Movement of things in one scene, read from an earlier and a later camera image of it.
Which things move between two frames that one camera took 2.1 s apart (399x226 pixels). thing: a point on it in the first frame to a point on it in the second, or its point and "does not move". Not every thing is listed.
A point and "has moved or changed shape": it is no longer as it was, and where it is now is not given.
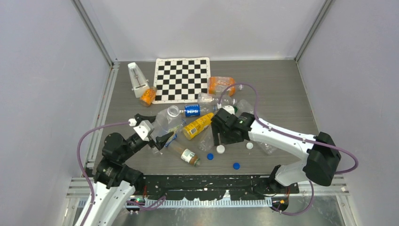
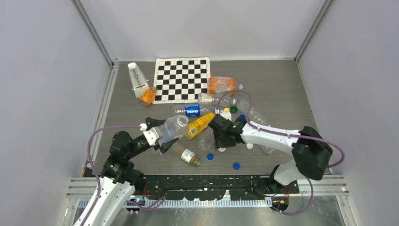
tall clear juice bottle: x=167 y=120 has moved or changed shape
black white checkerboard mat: x=180 y=79 does not move
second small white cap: x=250 y=145 does not move
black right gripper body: x=226 y=137 does not move
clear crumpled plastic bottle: x=206 y=141 does not move
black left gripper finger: x=139 y=118 to x=152 y=123
